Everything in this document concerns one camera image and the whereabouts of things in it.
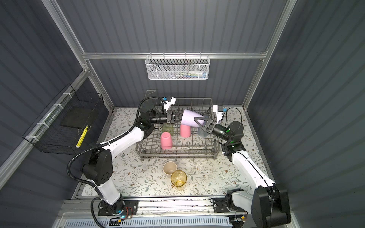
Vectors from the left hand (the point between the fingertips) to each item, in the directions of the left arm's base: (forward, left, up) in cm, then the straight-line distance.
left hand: (187, 118), depth 71 cm
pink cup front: (+8, 0, -22) cm, 24 cm away
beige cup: (-14, +12, -29) cm, 34 cm away
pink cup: (0, +13, -20) cm, 24 cm away
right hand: (-5, -4, +1) cm, 6 cm away
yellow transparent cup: (-22, +6, -23) cm, 32 cm away
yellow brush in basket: (-3, +53, -5) cm, 53 cm away
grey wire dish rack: (+8, -2, -32) cm, 34 cm away
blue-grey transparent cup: (+9, -11, -27) cm, 30 cm away
